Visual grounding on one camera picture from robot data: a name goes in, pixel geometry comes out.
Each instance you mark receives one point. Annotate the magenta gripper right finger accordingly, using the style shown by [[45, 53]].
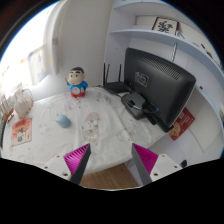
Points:
[[152, 167]]

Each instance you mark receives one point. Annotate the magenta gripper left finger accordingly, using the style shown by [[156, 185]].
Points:
[[71, 166]]

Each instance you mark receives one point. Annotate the black computer monitor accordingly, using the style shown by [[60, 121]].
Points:
[[165, 86]]

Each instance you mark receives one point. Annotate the white patterned tablecloth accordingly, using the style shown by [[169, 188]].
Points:
[[98, 119]]

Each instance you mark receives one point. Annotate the red paper card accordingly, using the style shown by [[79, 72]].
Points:
[[182, 123]]

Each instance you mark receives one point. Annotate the black monitor stand base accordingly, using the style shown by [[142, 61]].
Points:
[[134, 105]]

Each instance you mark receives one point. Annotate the black wifi router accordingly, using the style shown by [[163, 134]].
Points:
[[115, 87]]

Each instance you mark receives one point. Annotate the white woven bag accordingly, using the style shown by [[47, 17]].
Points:
[[23, 102]]

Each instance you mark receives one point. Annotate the cartoon boy figurine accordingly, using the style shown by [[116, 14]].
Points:
[[76, 82]]

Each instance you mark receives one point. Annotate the framed calligraphy picture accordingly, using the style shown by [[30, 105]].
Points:
[[165, 25]]

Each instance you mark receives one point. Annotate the white wall shelf unit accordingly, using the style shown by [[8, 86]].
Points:
[[131, 25]]

